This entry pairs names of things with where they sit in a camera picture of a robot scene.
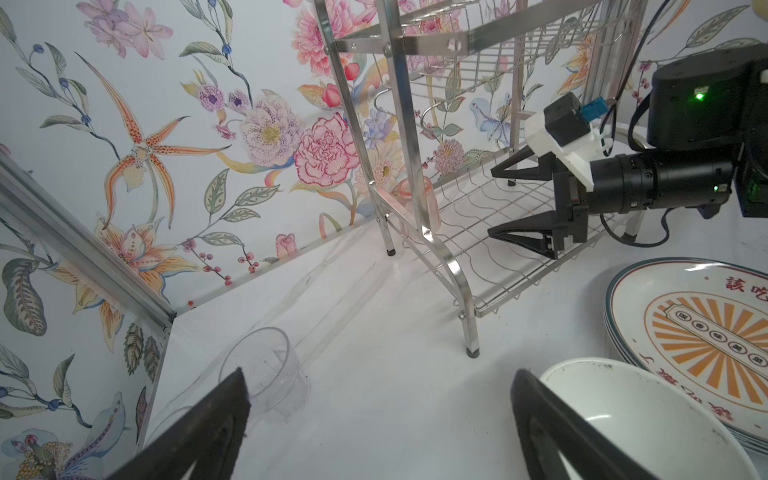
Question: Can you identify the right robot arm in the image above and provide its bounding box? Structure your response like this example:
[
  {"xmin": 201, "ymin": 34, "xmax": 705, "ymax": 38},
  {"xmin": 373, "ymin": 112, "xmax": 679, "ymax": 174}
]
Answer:
[{"xmin": 488, "ymin": 43, "xmax": 767, "ymax": 259}]

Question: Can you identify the clear ribbed glass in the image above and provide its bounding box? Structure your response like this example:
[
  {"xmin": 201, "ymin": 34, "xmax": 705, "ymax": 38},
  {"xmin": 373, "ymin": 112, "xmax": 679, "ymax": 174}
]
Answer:
[{"xmin": 219, "ymin": 327, "xmax": 310, "ymax": 422}]

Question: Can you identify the orange bowl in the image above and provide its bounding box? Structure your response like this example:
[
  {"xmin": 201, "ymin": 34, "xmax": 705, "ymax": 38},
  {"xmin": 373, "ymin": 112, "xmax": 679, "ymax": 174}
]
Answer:
[{"xmin": 539, "ymin": 358, "xmax": 759, "ymax": 479}]

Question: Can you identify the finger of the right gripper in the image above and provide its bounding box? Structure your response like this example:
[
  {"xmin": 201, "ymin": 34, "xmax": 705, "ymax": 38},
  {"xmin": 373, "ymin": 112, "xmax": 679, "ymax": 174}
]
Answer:
[
  {"xmin": 488, "ymin": 210, "xmax": 567, "ymax": 260},
  {"xmin": 491, "ymin": 146, "xmax": 557, "ymax": 181}
]

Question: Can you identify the steel two-tier dish rack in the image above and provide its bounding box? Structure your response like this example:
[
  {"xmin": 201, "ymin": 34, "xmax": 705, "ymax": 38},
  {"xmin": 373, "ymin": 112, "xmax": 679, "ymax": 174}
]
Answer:
[{"xmin": 312, "ymin": 1, "xmax": 647, "ymax": 358}]

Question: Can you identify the small clear glass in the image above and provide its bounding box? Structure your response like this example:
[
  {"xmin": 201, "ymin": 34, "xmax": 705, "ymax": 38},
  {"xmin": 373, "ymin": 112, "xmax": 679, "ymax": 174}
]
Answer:
[{"xmin": 144, "ymin": 406, "xmax": 192, "ymax": 448}]

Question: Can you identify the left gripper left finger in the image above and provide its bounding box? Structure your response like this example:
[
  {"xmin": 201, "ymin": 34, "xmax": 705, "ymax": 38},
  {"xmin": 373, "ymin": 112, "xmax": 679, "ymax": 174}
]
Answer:
[{"xmin": 110, "ymin": 368, "xmax": 251, "ymax": 480}]

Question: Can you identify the white patterned plate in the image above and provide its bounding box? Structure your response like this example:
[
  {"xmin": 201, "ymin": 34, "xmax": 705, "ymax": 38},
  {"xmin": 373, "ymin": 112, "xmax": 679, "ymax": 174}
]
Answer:
[{"xmin": 604, "ymin": 292, "xmax": 767, "ymax": 454}]

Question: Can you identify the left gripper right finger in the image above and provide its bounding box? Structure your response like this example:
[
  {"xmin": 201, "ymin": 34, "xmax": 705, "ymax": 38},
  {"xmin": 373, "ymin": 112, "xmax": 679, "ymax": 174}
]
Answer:
[{"xmin": 510, "ymin": 369, "xmax": 654, "ymax": 479}]

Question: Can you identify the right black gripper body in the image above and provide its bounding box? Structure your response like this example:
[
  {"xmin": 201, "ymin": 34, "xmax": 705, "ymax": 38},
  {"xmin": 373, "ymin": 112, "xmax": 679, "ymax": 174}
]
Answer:
[{"xmin": 554, "ymin": 147, "xmax": 735, "ymax": 240}]

